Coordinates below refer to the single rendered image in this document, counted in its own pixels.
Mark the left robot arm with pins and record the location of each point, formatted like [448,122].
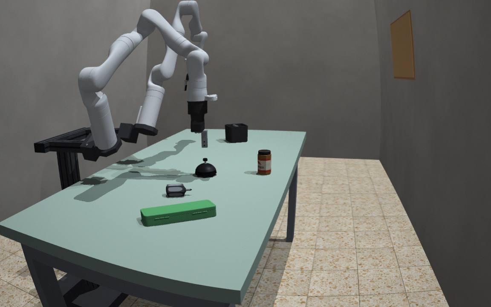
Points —
[148,112]

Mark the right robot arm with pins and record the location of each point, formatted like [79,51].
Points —
[92,80]

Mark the spice jar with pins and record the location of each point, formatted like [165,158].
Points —
[264,162]

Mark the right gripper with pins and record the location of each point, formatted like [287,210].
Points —
[197,107]

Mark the black dome bell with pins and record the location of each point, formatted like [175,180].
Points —
[205,170]

